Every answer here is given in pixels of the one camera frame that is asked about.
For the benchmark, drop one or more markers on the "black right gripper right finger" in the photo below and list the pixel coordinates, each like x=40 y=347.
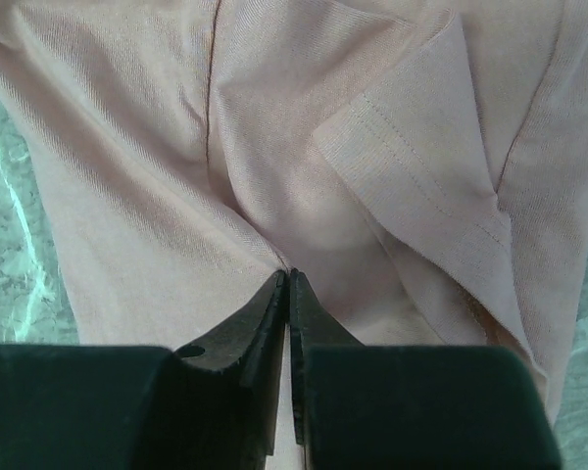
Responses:
x=409 y=407

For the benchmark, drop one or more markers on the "pink printed t-shirt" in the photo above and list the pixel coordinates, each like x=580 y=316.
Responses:
x=424 y=163

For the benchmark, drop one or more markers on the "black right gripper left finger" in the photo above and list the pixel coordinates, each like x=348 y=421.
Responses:
x=211 y=404

